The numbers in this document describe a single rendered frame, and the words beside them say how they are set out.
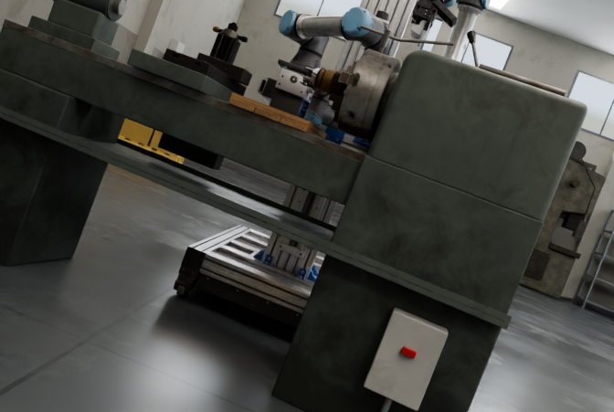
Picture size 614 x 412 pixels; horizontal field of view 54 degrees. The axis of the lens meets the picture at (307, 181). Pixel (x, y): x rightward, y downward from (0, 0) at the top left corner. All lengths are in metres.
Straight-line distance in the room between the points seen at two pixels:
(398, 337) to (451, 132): 0.67
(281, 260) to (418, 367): 1.25
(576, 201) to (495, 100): 11.14
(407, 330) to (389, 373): 0.14
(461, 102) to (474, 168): 0.21
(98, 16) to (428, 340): 1.72
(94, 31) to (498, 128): 1.56
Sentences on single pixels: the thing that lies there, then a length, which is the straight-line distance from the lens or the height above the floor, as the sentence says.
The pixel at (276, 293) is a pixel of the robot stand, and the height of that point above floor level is 0.18.
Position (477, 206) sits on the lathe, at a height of 0.84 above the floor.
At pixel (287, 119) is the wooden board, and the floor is 0.88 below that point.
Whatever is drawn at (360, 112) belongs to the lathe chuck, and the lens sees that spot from 2.11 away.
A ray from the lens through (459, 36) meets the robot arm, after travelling 2.85.
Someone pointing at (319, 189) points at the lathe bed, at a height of 0.70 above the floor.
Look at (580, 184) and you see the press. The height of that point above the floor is 2.31.
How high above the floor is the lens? 0.77
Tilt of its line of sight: 2 degrees down
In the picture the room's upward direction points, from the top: 21 degrees clockwise
